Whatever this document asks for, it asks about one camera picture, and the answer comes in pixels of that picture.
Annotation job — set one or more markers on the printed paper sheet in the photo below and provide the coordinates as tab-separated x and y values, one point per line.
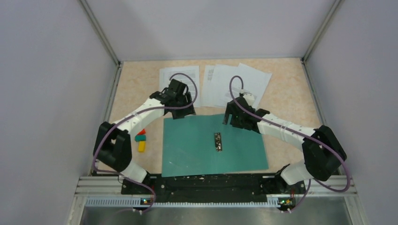
255	81
190	71
206	95

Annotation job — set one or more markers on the blank paper sheet middle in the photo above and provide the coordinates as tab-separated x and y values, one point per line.
218	92

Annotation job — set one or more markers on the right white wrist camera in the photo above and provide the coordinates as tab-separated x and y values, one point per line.
249	97

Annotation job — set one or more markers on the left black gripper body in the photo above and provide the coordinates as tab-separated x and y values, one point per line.
177	113

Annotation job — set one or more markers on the red block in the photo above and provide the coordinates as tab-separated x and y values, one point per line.
142	132

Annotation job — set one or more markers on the green file folder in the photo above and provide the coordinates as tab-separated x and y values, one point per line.
202	145

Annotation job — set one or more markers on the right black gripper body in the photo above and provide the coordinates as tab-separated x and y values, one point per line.
237	121

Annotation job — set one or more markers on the aluminium frame rail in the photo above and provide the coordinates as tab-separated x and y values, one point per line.
112	185

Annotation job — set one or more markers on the green block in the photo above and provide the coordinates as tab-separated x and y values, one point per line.
140	138

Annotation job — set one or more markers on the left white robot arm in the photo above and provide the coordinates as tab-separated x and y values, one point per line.
113	143

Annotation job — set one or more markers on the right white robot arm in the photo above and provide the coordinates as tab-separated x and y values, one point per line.
322	152

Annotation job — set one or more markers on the metal folder clip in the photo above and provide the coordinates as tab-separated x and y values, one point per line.
218	142

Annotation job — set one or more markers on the grey slotted cable duct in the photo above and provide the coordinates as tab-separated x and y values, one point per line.
137	202

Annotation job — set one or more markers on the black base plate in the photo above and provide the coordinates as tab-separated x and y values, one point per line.
218	188

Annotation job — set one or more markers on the yellow block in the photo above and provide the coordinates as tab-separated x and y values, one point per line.
141	146

